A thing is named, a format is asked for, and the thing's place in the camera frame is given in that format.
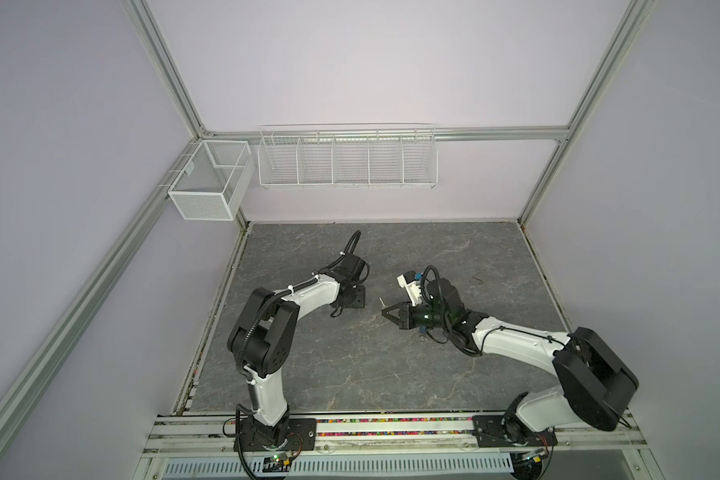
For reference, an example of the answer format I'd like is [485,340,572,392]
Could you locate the white vented cable duct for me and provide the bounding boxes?
[162,453,515,479]

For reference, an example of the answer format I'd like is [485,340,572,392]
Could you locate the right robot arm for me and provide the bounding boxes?
[382,276,639,445]

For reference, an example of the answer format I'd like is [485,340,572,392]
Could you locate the white mesh box basket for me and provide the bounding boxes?
[168,140,256,221]

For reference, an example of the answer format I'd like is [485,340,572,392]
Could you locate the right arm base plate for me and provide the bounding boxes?
[472,414,558,448]

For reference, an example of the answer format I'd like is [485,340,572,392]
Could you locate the white wire shelf basket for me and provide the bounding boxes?
[258,124,439,189]

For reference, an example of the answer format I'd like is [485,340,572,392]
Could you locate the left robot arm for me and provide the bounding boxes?
[227,252,370,435]

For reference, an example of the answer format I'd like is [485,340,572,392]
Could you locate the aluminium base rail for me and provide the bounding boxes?
[142,412,648,457]

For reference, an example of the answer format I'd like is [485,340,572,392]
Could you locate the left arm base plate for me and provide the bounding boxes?
[236,417,317,452]

